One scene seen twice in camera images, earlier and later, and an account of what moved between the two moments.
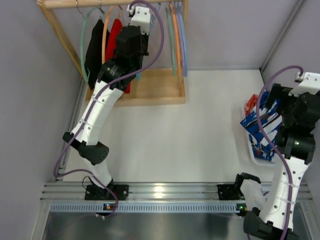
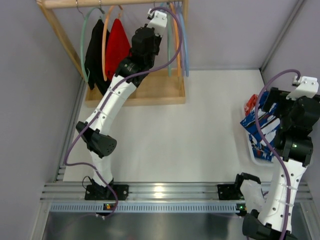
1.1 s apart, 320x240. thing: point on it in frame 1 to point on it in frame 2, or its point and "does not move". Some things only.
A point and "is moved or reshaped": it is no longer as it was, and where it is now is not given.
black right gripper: x=279 y=95 does not move
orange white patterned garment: x=251 y=104 does not move
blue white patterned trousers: x=262 y=126 does not move
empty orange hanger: x=176 y=39 does not move
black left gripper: x=141 y=40 to x=152 y=41
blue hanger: x=138 y=73 is moved or reshaped
